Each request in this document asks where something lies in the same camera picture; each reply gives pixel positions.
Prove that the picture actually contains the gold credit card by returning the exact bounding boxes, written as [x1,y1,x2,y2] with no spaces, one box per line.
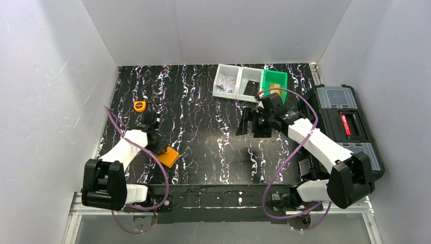
[269,83,282,97]

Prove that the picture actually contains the orange leather card holder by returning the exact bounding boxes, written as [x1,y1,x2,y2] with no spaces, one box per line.
[156,146,179,168]

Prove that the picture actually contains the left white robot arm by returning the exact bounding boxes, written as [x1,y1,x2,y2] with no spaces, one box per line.
[81,111,179,211]

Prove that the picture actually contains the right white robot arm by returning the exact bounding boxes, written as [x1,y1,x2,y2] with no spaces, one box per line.
[236,93,384,209]

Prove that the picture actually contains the black card in bin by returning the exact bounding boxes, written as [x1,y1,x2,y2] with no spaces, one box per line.
[243,80,259,97]

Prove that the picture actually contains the photo cards in bin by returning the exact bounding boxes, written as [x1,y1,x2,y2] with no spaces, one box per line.
[216,76,236,94]

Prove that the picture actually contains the yellow tape measure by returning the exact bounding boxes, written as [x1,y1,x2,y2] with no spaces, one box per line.
[133,101,146,113]

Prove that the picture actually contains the middle grey plastic bin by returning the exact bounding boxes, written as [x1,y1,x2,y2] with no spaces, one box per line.
[235,67,264,103]

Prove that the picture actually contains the grey plastic bin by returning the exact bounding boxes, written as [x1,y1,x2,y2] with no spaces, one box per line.
[235,67,264,103]
[212,64,241,99]

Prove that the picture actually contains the left grey plastic bin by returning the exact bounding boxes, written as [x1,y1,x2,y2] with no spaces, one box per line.
[212,64,241,99]

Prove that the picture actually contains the green plastic bin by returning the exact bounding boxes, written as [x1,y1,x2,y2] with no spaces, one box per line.
[261,70,288,102]

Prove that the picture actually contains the black plastic toolbox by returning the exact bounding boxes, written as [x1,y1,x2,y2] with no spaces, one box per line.
[297,84,385,180]

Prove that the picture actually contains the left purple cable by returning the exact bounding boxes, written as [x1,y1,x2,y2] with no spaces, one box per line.
[103,105,170,234]

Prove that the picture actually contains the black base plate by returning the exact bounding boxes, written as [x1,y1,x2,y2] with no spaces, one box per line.
[122,183,324,225]

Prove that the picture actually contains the aluminium frame rail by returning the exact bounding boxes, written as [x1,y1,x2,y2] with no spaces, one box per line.
[63,194,382,243]

